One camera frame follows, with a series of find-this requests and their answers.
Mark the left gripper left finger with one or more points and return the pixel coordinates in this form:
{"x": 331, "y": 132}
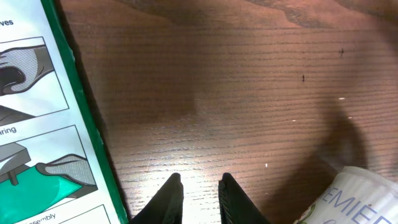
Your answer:
{"x": 166, "y": 206}

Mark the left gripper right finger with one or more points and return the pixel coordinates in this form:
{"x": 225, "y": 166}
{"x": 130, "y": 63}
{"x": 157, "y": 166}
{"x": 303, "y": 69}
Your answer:
{"x": 235, "y": 206}

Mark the green white instruction package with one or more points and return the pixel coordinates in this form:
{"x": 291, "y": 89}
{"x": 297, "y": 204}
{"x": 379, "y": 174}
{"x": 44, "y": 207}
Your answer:
{"x": 54, "y": 168}

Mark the white plastic bottle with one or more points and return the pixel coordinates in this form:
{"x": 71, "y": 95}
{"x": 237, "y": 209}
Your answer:
{"x": 356, "y": 196}

